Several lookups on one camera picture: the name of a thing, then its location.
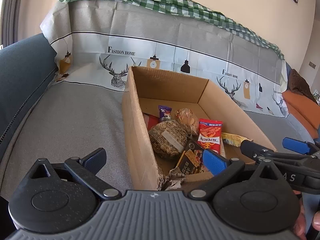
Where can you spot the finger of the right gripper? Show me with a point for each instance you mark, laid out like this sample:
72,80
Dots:
253,151
301,147

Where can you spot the black cracker package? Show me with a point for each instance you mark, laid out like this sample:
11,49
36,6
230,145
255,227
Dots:
190,167

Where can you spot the person right hand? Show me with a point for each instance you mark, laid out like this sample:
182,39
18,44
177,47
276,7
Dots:
309,215

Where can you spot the grey deer print sofa cover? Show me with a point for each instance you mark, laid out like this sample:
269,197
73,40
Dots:
115,62

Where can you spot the orange sofa cushion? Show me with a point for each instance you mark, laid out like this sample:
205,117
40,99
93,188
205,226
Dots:
304,110

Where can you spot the purple cartoon snack packet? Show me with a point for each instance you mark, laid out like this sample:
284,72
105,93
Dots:
164,113

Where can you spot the grey curtain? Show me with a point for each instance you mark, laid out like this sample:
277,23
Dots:
10,10

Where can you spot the round rice cake bag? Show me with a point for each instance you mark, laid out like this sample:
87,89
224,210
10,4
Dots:
168,139

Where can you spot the brown blanket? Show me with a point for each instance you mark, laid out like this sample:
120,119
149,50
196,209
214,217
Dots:
298,85

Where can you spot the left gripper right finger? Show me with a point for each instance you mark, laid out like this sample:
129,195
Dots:
223,171

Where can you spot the plain red snack packet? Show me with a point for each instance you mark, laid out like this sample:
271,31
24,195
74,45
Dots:
150,120

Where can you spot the red shrimp snack packet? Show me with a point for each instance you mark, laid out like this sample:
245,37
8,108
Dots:
210,134

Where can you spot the yellow snack packet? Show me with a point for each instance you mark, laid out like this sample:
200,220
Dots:
233,139

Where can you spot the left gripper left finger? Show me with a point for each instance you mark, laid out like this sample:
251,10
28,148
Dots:
84,171

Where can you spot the clear bag of biscuits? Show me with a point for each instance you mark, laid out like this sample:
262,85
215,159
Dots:
187,120

